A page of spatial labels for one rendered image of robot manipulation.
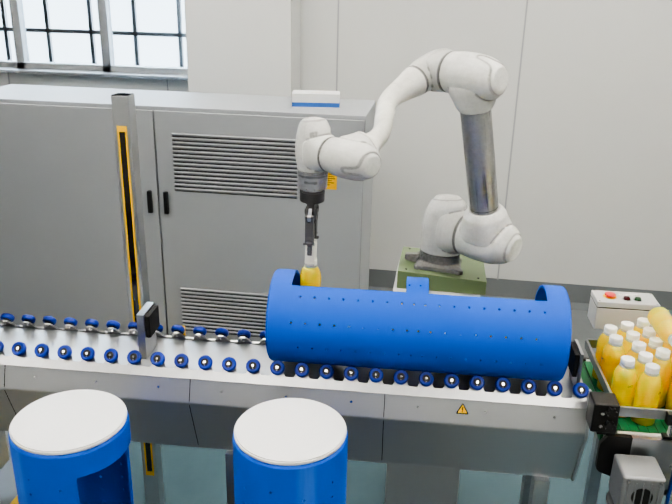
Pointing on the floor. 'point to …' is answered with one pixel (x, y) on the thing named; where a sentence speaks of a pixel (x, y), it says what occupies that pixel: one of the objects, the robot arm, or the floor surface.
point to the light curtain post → (135, 253)
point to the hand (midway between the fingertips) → (310, 252)
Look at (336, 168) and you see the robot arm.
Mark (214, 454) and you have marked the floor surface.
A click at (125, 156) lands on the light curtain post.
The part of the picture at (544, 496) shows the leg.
